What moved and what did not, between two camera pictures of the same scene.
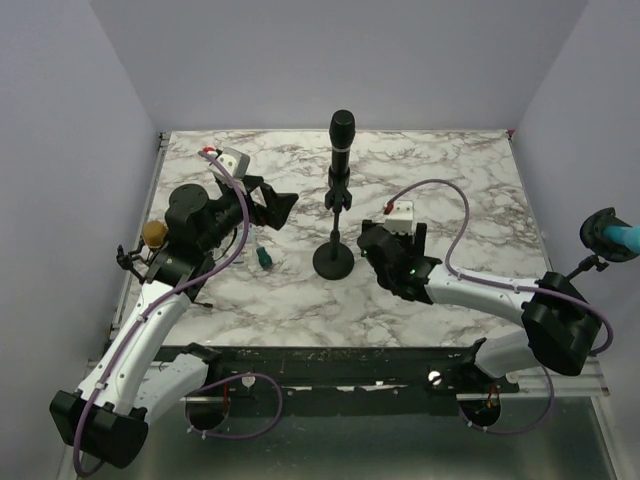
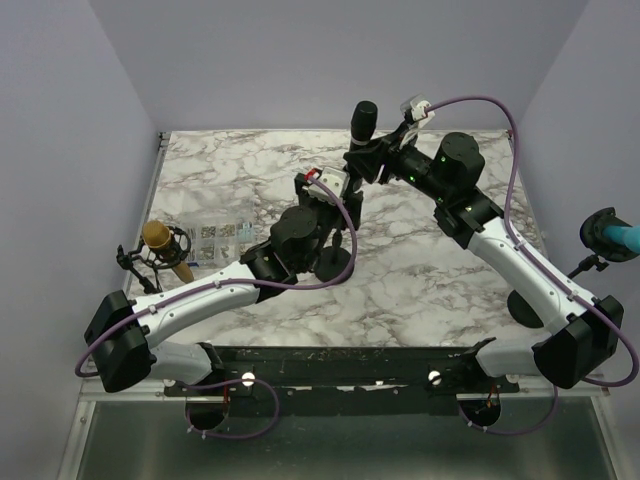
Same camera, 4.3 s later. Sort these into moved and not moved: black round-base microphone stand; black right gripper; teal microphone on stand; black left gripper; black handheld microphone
Moved: black right gripper; black handheld microphone; black left gripper
Not moved: teal microphone on stand; black round-base microphone stand
